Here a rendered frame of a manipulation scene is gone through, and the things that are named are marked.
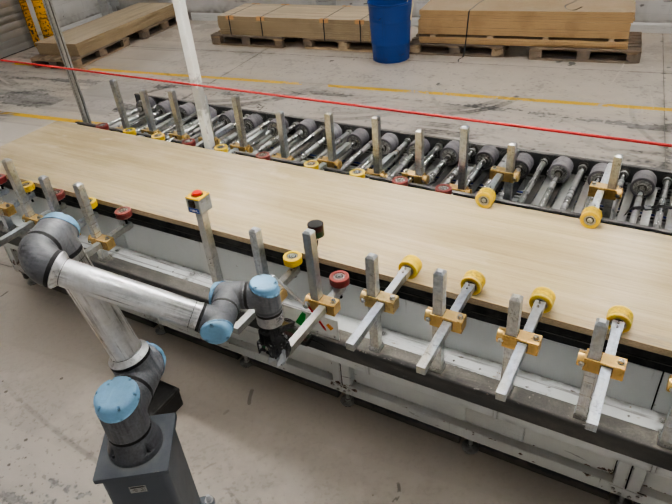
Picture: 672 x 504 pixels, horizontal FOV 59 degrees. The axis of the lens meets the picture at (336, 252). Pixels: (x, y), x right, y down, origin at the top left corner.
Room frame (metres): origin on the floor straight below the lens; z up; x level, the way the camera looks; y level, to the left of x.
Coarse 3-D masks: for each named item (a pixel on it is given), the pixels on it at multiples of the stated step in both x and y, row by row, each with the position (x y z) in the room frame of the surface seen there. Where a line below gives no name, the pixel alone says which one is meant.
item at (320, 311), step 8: (344, 288) 1.88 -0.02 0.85; (336, 296) 1.83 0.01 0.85; (312, 312) 1.73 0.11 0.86; (320, 312) 1.73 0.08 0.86; (312, 320) 1.69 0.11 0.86; (304, 328) 1.65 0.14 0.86; (312, 328) 1.67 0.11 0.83; (296, 336) 1.61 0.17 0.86; (304, 336) 1.63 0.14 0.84; (296, 344) 1.58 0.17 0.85
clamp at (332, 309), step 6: (306, 300) 1.81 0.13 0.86; (312, 300) 1.79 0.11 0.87; (324, 300) 1.79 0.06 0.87; (330, 300) 1.78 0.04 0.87; (336, 300) 1.78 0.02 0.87; (312, 306) 1.79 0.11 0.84; (330, 306) 1.75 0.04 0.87; (336, 306) 1.76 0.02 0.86; (330, 312) 1.75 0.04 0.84; (336, 312) 1.75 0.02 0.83
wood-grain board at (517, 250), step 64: (64, 128) 3.80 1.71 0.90; (64, 192) 2.89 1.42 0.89; (128, 192) 2.79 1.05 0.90; (256, 192) 2.66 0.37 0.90; (320, 192) 2.59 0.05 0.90; (384, 192) 2.53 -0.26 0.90; (320, 256) 2.04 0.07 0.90; (384, 256) 2.00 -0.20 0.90; (448, 256) 1.95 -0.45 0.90; (512, 256) 1.91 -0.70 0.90; (576, 256) 1.87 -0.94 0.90; (640, 256) 1.83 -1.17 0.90; (576, 320) 1.51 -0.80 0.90; (640, 320) 1.48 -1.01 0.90
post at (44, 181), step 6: (42, 180) 2.59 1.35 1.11; (48, 180) 2.62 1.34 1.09; (42, 186) 2.60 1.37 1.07; (48, 186) 2.61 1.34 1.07; (48, 192) 2.60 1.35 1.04; (54, 192) 2.62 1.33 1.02; (48, 198) 2.60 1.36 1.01; (54, 198) 2.61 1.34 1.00; (48, 204) 2.61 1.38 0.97; (54, 204) 2.60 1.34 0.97; (54, 210) 2.59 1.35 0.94; (60, 210) 2.62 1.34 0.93
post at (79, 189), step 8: (80, 184) 2.48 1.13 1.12; (80, 192) 2.46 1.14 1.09; (80, 200) 2.47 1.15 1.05; (88, 200) 2.48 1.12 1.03; (88, 208) 2.47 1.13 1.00; (88, 216) 2.46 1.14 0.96; (88, 224) 2.47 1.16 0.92; (96, 224) 2.48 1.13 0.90; (96, 232) 2.47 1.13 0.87; (104, 256) 2.47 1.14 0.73
